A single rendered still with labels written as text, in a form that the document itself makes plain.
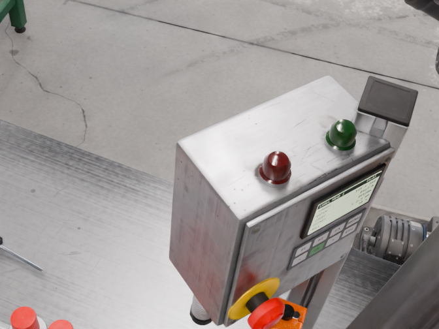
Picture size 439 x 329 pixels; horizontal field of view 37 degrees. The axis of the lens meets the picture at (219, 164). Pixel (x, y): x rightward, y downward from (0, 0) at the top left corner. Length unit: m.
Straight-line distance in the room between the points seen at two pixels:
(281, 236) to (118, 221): 0.74
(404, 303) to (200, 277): 0.19
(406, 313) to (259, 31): 2.54
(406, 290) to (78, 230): 0.82
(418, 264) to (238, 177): 0.16
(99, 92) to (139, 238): 1.48
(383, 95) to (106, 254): 0.76
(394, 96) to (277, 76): 2.23
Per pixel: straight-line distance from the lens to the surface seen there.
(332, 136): 0.55
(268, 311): 0.61
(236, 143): 0.54
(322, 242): 0.63
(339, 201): 0.57
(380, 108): 0.57
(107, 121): 2.56
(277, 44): 2.96
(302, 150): 0.55
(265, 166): 0.51
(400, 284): 0.56
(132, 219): 1.27
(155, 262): 1.22
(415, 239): 1.88
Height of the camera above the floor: 1.88
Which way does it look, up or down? 51 degrees down
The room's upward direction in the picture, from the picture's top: 9 degrees clockwise
